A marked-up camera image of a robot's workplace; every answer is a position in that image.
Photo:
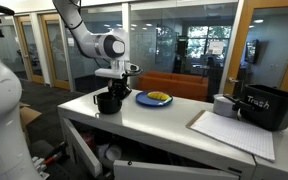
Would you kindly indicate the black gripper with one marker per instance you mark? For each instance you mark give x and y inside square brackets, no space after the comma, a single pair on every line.
[119,88]

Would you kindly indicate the black mug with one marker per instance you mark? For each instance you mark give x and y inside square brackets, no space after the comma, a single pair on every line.
[107,103]

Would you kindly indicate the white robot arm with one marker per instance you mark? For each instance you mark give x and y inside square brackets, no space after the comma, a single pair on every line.
[113,46]

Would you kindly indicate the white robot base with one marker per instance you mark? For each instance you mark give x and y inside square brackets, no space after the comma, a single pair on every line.
[15,160]

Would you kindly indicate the blue plate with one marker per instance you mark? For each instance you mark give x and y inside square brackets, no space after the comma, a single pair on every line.
[143,99]

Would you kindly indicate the yellow corn toy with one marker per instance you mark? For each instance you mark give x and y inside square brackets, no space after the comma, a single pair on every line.
[158,95]

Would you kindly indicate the light blue spoon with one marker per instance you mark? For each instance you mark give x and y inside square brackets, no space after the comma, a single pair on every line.
[165,101]

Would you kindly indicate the white cabinet counter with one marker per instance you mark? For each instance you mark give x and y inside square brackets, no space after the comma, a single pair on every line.
[166,129]

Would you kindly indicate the orange sofa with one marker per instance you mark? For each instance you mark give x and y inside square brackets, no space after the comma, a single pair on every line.
[179,85]

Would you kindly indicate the small grey pot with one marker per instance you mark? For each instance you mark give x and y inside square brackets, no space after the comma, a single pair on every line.
[224,107]

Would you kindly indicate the white legal pad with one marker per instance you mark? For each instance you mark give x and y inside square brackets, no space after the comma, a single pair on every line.
[238,134]

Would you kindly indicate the black trash bin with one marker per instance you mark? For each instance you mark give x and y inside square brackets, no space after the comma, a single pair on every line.
[269,107]

